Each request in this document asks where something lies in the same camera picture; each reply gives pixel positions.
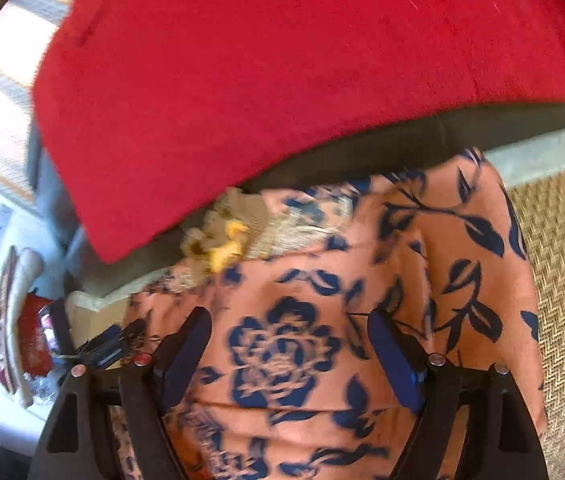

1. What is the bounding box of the orange floral pillow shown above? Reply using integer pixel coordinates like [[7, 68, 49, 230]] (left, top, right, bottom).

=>
[[112, 147, 548, 480]]

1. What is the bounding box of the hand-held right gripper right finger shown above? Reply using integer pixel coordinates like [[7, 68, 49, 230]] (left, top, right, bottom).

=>
[[367, 308, 551, 480]]

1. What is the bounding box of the red gift bag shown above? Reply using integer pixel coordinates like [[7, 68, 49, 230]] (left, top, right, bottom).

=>
[[17, 294, 63, 376]]

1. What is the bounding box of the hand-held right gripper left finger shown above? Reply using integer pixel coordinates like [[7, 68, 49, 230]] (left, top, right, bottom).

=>
[[27, 306, 213, 480]]

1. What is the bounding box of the red blanket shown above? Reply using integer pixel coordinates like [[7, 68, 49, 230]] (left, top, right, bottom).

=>
[[30, 0, 565, 266]]

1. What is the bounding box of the beige embroidered cloth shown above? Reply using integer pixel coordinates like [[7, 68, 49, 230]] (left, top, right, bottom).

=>
[[182, 187, 361, 273]]

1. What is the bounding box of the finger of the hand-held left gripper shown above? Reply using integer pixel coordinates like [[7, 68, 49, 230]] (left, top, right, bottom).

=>
[[76, 321, 144, 367]]

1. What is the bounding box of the dark brown sofa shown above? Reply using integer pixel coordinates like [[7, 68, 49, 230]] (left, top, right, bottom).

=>
[[25, 95, 565, 293]]

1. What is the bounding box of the stack of quilted pads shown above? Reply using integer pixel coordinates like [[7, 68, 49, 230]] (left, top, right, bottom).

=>
[[0, 245, 46, 408]]

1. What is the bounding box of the dotted orange white curtain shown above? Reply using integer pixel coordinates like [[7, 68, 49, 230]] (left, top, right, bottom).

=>
[[0, 0, 88, 206]]

